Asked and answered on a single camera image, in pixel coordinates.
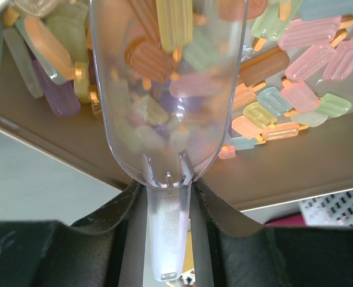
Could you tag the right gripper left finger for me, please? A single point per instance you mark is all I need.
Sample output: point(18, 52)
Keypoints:
point(104, 248)

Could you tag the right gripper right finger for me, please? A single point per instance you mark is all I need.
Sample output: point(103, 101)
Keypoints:
point(231, 249)

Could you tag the gold tin pastel gummies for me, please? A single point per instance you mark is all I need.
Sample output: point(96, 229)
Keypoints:
point(315, 163)

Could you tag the clear plastic scoop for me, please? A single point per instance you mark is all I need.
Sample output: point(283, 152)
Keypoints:
point(166, 73)

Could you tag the gold tin wrapped candies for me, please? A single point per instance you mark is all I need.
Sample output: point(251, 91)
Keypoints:
point(187, 277)

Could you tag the pink cloth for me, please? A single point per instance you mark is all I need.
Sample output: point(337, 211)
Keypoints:
point(295, 220)

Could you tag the grey plastic basket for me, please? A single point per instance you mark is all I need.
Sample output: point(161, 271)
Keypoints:
point(331, 210)

